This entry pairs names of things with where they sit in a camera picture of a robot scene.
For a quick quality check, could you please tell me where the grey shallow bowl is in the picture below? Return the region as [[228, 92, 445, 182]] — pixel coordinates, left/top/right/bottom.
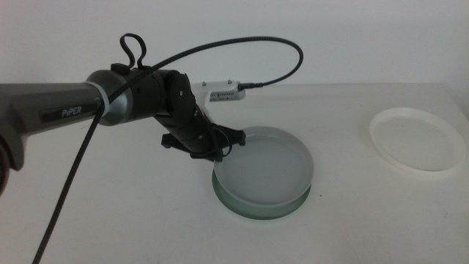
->
[[213, 125, 315, 212]]

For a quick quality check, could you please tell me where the mint green shallow bowl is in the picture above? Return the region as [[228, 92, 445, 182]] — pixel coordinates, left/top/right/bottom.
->
[[211, 171, 313, 221]]

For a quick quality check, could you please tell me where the white shallow bowl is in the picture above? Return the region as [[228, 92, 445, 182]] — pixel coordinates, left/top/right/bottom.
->
[[369, 106, 467, 173]]

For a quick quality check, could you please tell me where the thick black braided cable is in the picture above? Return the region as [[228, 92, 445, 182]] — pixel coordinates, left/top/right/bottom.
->
[[32, 32, 305, 264]]

